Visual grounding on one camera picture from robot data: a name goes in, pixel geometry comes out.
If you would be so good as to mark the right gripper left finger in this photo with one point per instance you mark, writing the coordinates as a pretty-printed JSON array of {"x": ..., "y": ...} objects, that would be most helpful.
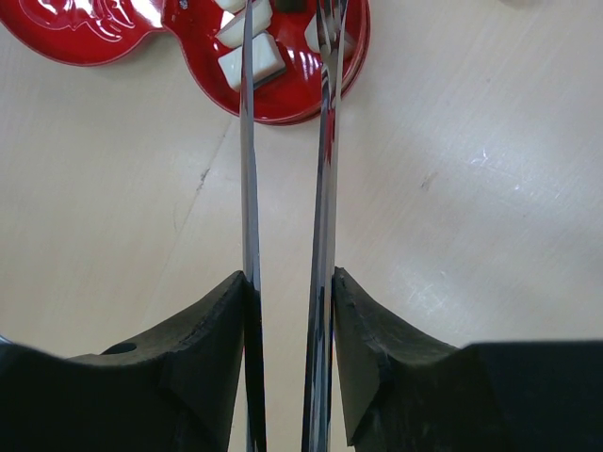
[{"x": 170, "y": 388}]

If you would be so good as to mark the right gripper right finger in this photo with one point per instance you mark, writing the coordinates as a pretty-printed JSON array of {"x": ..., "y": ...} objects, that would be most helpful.
[{"x": 404, "y": 390}]

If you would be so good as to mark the red tin lid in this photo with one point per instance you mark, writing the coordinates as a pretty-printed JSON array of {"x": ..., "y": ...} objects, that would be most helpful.
[{"x": 87, "y": 33}]

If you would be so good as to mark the white square chocolate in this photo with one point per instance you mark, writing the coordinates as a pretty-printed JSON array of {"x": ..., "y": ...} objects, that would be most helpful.
[{"x": 267, "y": 62}]

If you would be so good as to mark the red round tin box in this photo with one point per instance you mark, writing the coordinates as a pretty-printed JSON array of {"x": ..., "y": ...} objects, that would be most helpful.
[{"x": 290, "y": 96}]

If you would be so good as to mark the metal serving tongs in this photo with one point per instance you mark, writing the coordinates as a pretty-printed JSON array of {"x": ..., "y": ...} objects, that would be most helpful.
[{"x": 317, "y": 400}]

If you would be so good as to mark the dark square chocolate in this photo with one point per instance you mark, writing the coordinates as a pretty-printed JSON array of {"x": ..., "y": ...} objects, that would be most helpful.
[{"x": 290, "y": 6}]

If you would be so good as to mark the white cube chocolate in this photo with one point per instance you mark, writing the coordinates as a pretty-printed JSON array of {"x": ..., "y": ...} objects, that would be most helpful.
[{"x": 231, "y": 34}]

